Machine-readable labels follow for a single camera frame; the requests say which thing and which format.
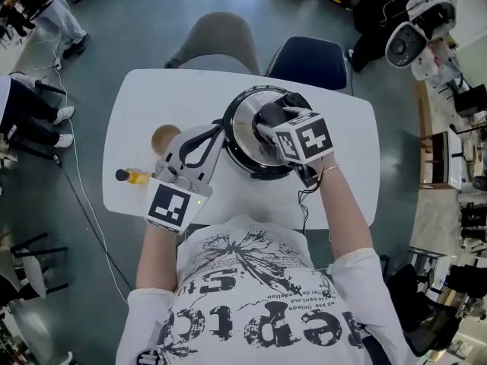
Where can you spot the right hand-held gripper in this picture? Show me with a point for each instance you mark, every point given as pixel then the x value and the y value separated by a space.
pixel 314 137

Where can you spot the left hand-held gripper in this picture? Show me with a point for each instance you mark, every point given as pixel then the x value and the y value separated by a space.
pixel 169 205

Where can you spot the person's right forearm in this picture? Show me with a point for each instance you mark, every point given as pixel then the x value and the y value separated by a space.
pixel 342 211

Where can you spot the person's left forearm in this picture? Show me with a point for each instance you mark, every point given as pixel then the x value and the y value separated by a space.
pixel 160 257

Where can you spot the brown wooden bowl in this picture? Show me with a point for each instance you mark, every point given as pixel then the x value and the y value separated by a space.
pixel 163 139

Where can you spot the yellow oil bottle black cap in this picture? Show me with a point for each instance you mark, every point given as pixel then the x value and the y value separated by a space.
pixel 137 177

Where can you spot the dark blue chair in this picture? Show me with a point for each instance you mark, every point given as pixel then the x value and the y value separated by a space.
pixel 308 61

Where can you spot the taupe chair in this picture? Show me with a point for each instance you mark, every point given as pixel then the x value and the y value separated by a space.
pixel 217 36

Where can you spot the white shirt with black print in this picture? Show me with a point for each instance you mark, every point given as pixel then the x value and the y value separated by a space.
pixel 247 280

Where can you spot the white round appliance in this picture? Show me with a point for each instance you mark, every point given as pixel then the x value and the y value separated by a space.
pixel 403 48

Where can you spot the white plastic bag red print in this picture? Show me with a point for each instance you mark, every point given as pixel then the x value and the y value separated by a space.
pixel 431 67

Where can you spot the brown and white cabinet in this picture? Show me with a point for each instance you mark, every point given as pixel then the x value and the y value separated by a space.
pixel 454 158

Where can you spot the black office chair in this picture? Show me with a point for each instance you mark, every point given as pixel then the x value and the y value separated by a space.
pixel 422 318

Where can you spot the white stool with black frame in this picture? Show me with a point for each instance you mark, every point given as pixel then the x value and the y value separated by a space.
pixel 36 276

